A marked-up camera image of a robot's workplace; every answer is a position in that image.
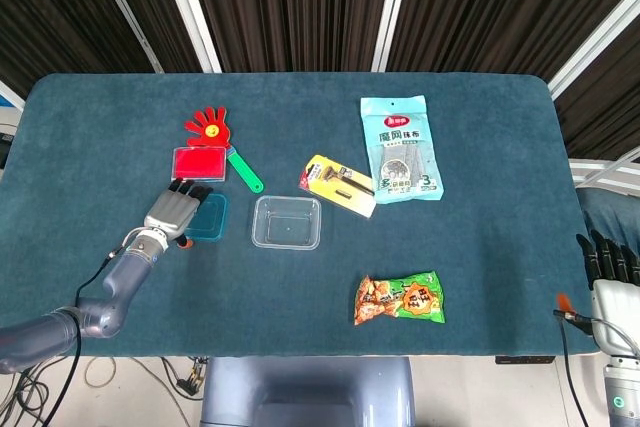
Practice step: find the dark brown pleated curtain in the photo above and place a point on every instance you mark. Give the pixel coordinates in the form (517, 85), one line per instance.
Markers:
(300, 7)

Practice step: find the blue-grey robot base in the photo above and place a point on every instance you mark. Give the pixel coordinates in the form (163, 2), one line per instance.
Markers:
(300, 387)

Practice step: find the blue translucent plastic lid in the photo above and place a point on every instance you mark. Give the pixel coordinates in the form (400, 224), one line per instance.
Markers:
(212, 219)

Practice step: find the light blue cleaning cloth package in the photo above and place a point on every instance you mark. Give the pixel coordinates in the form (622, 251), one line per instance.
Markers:
(395, 112)

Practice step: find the white metal frame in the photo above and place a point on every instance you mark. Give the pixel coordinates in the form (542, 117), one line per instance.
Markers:
(600, 172)

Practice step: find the white metal post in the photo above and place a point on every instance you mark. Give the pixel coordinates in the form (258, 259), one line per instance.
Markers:
(590, 42)
(392, 12)
(190, 12)

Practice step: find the black table control panel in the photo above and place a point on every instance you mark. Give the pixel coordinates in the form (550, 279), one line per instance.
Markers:
(525, 360)

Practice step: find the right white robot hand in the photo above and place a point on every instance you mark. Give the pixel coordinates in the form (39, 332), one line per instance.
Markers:
(617, 307)

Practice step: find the teal table cloth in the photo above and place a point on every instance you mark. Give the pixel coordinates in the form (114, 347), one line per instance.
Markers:
(300, 97)

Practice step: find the clear plastic container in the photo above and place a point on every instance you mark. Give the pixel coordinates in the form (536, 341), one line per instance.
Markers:
(287, 222)

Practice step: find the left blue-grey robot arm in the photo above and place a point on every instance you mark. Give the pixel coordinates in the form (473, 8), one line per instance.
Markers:
(120, 277)

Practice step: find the black power plug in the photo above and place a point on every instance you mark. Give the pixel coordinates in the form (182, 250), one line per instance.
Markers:
(190, 382)

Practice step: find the razor in yellow blister pack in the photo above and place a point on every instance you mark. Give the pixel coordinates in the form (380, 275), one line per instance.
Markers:
(350, 197)

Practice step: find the thin grey metal post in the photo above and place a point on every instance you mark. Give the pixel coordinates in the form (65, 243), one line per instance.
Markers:
(125, 12)

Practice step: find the teal covered side table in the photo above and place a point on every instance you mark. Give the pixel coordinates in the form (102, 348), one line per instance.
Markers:
(610, 212)

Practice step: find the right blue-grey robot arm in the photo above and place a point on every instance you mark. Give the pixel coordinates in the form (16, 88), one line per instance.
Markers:
(622, 397)

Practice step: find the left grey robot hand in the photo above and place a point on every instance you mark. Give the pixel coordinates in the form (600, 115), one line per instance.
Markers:
(170, 212)

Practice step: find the red rectangular flat case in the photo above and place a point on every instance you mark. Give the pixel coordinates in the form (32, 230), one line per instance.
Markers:
(199, 164)

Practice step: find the green orange snack bag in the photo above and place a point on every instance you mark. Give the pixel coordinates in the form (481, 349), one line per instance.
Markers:
(415, 302)

